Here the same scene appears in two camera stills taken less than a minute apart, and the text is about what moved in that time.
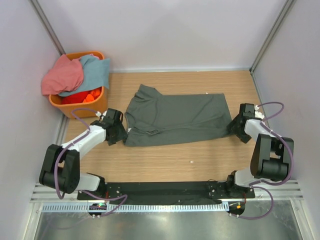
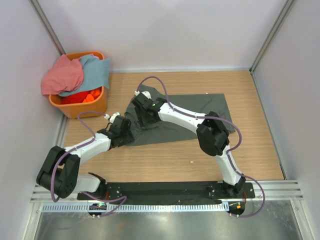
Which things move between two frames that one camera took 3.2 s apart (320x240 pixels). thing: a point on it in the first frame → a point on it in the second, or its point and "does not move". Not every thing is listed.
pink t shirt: x=64 y=75 does not move
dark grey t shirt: x=153 y=118 does not move
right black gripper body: x=243 y=136 → x=143 y=119
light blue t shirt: x=96 y=74 does not move
